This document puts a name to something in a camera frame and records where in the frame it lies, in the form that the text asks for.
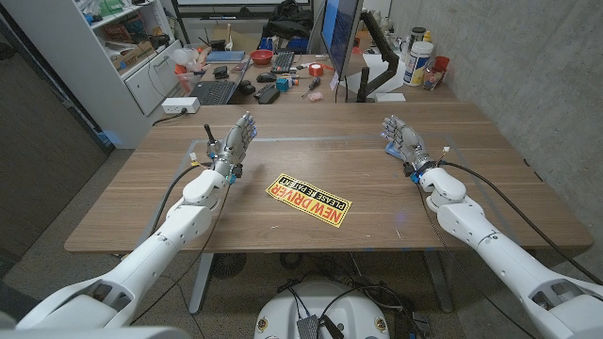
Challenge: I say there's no thin black left arm wire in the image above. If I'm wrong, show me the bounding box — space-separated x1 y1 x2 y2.
129 181 234 327

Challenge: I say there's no black monitor cable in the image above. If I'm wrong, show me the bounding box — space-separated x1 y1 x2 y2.
334 74 350 104

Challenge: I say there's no thin black right arm wire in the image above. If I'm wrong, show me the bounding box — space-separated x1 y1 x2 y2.
415 181 539 339

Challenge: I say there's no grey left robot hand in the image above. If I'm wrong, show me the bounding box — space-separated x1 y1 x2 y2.
206 111 259 178

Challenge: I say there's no white robot torso edge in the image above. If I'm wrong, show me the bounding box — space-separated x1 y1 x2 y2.
0 326 192 339

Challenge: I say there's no white bottle with black cap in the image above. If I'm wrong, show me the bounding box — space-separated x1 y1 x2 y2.
405 26 428 57

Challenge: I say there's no grey finned block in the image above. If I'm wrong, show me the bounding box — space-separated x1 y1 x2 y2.
296 315 322 339

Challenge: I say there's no white wipes canister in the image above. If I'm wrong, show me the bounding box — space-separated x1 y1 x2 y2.
402 40 435 88

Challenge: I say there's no black round floor fan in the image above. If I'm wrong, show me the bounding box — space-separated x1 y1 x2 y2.
210 252 248 281

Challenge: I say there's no black upright rod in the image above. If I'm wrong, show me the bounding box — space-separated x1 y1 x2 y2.
203 123 220 159

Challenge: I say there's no white power strip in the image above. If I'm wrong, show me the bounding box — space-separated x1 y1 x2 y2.
161 96 202 116

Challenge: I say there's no thin black arm wire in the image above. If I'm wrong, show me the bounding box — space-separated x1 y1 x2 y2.
129 181 234 327
415 181 539 339

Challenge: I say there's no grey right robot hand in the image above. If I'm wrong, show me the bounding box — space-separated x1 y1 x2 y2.
380 115 437 179

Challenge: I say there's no white shelf cabinet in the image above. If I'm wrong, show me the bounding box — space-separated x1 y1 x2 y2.
0 0 186 150

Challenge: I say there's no yellow new driver bumper sticker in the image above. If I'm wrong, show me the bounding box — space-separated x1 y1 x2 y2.
265 172 353 230

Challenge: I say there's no black handled screwdriver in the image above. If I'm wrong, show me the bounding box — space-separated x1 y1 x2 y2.
301 76 322 99

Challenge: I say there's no black power strip cord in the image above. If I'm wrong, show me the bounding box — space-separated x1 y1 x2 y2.
151 107 188 128

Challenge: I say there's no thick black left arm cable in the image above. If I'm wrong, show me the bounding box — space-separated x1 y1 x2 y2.
149 161 214 236

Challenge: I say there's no black bag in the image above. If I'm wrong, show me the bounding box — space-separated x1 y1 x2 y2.
261 0 315 41

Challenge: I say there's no black keyboard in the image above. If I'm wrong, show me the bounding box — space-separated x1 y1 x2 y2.
269 50 296 75

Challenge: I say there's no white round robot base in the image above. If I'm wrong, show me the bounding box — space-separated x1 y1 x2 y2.
253 281 391 339

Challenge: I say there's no black oval case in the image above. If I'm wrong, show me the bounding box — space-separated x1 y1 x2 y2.
257 87 282 105

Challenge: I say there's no white paper sheet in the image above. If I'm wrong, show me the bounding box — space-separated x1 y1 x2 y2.
361 52 409 95

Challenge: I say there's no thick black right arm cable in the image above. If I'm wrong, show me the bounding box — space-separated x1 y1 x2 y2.
440 160 603 286

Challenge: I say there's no grey table leg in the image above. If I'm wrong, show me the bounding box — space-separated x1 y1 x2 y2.
187 252 216 315
421 249 455 314

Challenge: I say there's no black laptop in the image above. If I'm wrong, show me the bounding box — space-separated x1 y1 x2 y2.
189 56 253 106

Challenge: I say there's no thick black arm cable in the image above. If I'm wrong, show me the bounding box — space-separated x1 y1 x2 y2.
149 161 214 236
440 160 603 286

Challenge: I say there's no blue book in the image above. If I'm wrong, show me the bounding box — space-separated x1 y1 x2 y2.
204 50 247 65

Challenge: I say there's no red bowl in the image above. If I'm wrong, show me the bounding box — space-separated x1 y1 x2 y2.
249 49 274 66

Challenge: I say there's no black computer monitor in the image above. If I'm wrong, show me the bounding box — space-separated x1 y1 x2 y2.
319 0 365 79

